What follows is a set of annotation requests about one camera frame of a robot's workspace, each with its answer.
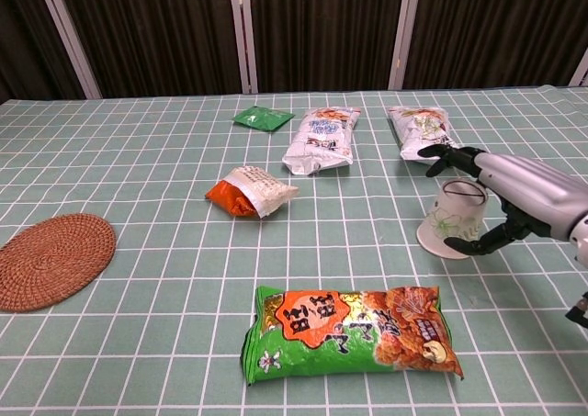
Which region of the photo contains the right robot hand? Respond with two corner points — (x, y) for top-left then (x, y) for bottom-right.
(416, 143), (588, 257)

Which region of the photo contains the white floral paper cup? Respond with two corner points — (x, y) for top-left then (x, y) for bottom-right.
(415, 178), (488, 261)

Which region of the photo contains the white snack bag green print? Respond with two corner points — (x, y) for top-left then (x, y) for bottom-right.
(387, 106), (474, 168)

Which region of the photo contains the dark ribbed screen panel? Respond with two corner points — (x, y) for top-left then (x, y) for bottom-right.
(50, 0), (244, 99)
(0, 0), (88, 105)
(402, 0), (588, 91)
(247, 0), (408, 94)

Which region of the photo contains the white snack bag blue print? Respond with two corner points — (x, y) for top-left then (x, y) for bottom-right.
(281, 107), (362, 177)

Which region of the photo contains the large green orange snack bag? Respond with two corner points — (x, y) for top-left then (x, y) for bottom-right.
(240, 285), (465, 388)

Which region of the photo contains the orange and white snack packet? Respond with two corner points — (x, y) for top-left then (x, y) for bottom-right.
(204, 165), (300, 219)

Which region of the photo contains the small green sachet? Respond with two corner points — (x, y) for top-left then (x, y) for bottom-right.
(232, 106), (296, 133)

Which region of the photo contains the green checked tablecloth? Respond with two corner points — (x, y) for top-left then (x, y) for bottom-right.
(0, 84), (588, 416)

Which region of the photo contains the round woven rattan coaster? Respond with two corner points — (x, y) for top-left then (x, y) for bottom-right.
(0, 212), (118, 314)

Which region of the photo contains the white screen frame post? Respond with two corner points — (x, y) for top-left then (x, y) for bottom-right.
(228, 0), (259, 96)
(387, 0), (424, 92)
(568, 48), (588, 87)
(34, 0), (103, 100)

